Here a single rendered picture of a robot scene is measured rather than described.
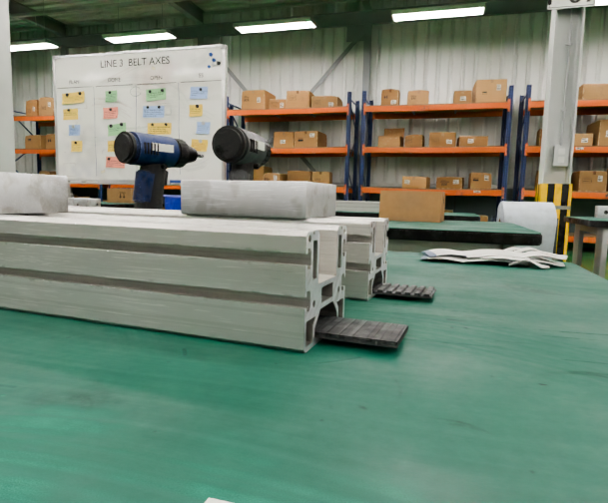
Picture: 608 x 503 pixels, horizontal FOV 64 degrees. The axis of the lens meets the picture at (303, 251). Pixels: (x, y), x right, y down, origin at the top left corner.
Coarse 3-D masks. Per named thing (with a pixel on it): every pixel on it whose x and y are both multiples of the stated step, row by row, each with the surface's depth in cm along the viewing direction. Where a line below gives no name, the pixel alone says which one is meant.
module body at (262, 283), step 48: (0, 240) 44; (48, 240) 42; (96, 240) 40; (144, 240) 37; (192, 240) 36; (240, 240) 34; (288, 240) 33; (336, 240) 39; (0, 288) 44; (48, 288) 41; (96, 288) 40; (144, 288) 39; (192, 288) 38; (240, 288) 35; (288, 288) 33; (336, 288) 40; (240, 336) 35; (288, 336) 34
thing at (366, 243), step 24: (144, 216) 60; (168, 216) 59; (192, 216) 58; (216, 216) 57; (240, 216) 56; (360, 240) 52; (384, 240) 58; (360, 264) 52; (384, 264) 59; (360, 288) 51
